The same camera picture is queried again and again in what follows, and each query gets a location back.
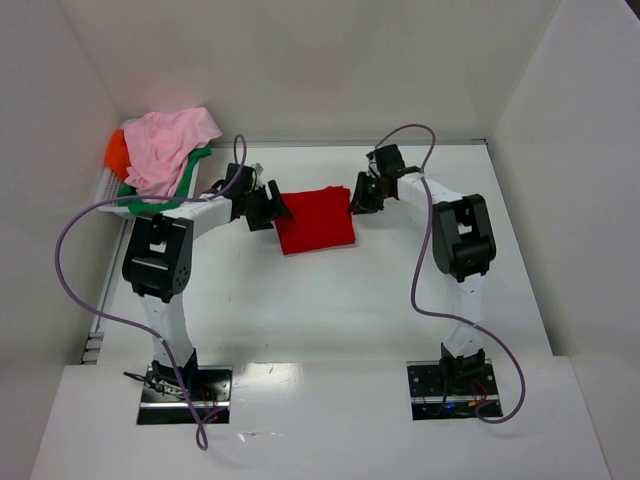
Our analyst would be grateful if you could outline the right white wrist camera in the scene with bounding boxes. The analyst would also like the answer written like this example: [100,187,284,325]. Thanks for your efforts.
[366,144,420,179]

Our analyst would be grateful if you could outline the pink t shirt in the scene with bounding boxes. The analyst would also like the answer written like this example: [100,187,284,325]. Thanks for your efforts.
[123,107,222,203]

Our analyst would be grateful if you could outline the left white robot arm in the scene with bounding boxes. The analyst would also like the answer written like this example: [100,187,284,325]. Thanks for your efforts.
[123,180,293,392]

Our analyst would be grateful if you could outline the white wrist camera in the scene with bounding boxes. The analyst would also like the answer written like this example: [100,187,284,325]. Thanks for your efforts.
[366,144,420,179]
[222,163,264,198]

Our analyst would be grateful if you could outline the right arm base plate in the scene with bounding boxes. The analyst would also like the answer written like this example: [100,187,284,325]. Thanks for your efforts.
[406,361,503,421]

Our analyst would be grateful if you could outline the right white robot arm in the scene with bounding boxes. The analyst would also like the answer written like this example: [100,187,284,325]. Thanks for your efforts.
[349,167,496,392]

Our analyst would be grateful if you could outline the white plastic basket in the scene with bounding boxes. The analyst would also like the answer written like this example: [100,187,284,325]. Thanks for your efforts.
[95,119,199,219]

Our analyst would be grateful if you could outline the red t shirt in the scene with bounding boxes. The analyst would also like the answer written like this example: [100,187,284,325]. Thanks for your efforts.
[275,186,356,256]

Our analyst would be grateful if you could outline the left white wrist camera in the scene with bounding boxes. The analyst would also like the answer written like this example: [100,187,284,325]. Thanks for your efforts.
[222,163,264,198]

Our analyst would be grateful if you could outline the orange t shirt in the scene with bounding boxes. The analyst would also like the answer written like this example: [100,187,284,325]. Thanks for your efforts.
[104,129,131,182]

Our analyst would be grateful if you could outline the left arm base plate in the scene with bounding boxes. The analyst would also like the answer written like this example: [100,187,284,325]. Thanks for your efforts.
[136,366,233,426]

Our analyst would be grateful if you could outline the green t shirt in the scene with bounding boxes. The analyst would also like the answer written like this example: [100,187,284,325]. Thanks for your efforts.
[118,147,212,216]

